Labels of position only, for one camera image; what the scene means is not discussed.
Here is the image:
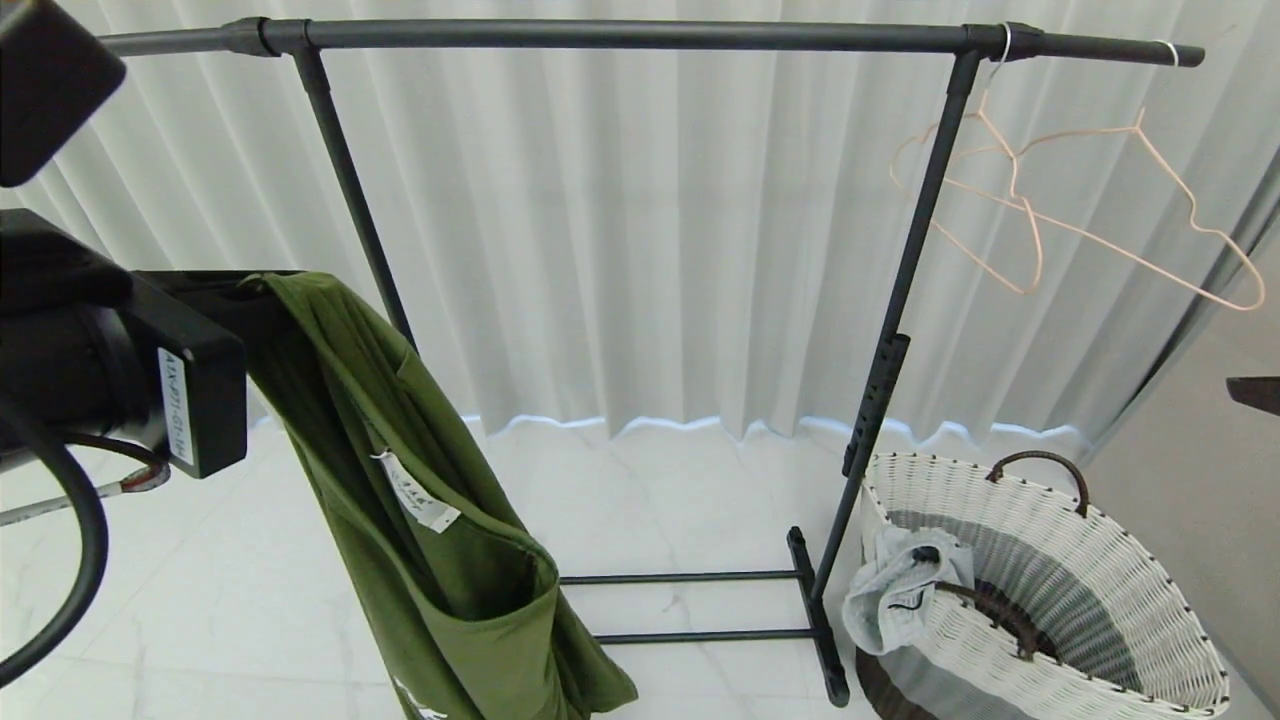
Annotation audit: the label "pink clothes hanger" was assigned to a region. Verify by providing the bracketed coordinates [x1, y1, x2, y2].
[940, 105, 1266, 313]
[890, 25, 1046, 296]

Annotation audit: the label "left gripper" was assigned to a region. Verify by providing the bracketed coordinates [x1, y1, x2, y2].
[0, 210, 249, 479]

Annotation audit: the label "pale grey shorts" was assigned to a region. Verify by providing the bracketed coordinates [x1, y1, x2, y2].
[842, 525, 976, 656]

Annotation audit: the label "black clothes rack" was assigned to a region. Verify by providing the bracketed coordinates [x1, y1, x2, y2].
[95, 15, 1206, 708]

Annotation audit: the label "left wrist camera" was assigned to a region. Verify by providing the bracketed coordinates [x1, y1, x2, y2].
[0, 0, 126, 189]

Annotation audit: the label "white laundry basket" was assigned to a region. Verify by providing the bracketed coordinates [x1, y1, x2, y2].
[855, 450, 1233, 720]

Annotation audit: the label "white curtain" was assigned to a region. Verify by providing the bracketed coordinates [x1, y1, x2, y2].
[0, 0, 1280, 446]

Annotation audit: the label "green printed t-shirt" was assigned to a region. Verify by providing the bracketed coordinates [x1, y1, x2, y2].
[240, 272, 639, 720]

